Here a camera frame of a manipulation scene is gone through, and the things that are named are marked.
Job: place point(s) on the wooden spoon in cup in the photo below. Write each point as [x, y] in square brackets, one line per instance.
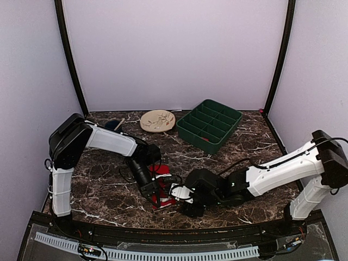
[122, 121]

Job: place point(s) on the dark blue cup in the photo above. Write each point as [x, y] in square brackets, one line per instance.
[112, 124]

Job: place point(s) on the white slotted cable duct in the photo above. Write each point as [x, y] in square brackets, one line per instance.
[106, 253]

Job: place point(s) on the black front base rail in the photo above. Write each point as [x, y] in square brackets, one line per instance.
[110, 235]

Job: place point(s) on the beige bird pattern plate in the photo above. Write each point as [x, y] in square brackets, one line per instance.
[157, 121]

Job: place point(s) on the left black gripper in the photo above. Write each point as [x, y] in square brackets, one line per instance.
[150, 188]

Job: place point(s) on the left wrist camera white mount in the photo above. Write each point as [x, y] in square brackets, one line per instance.
[169, 179]

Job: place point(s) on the black left frame post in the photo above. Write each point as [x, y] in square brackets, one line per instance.
[59, 10]

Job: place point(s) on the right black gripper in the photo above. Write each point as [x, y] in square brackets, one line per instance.
[187, 209]

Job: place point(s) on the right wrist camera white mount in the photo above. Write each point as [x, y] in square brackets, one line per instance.
[181, 192]

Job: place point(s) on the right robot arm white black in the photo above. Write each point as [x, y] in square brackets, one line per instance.
[323, 159]

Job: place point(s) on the red Santa sock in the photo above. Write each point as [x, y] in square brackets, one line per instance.
[160, 172]

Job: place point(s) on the black frame post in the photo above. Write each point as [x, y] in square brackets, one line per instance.
[59, 10]
[281, 56]

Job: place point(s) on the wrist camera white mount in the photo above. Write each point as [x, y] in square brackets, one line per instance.
[169, 179]
[181, 192]

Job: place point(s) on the black right frame post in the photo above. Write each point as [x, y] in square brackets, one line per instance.
[281, 56]

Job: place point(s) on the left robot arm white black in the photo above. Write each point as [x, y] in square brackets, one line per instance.
[78, 136]

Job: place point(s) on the green divided plastic organizer tray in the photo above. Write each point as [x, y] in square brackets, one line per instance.
[212, 120]

